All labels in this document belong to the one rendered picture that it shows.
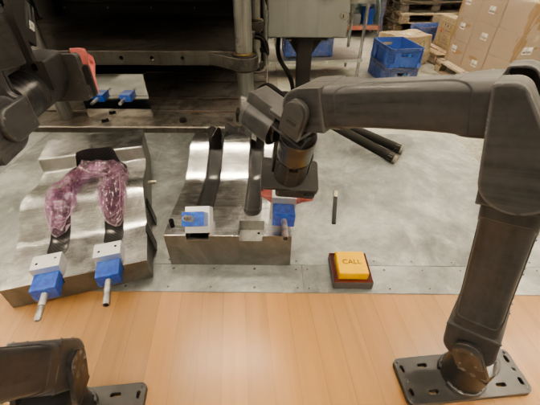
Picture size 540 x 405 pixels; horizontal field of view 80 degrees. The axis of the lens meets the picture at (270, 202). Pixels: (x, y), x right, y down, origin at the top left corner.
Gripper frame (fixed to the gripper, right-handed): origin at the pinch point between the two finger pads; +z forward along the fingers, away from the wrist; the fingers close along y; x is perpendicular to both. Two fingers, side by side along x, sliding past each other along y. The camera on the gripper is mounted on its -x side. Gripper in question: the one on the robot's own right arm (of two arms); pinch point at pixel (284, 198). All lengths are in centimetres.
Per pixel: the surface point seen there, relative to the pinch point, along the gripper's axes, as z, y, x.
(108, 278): 5.2, 32.2, 16.8
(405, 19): 252, -228, -505
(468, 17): 153, -233, -351
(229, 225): 5.2, 10.8, 4.4
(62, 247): 10.6, 45.5, 9.6
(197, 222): -0.5, 16.4, 6.7
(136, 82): 35, 55, -67
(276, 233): 3.5, 1.1, 6.2
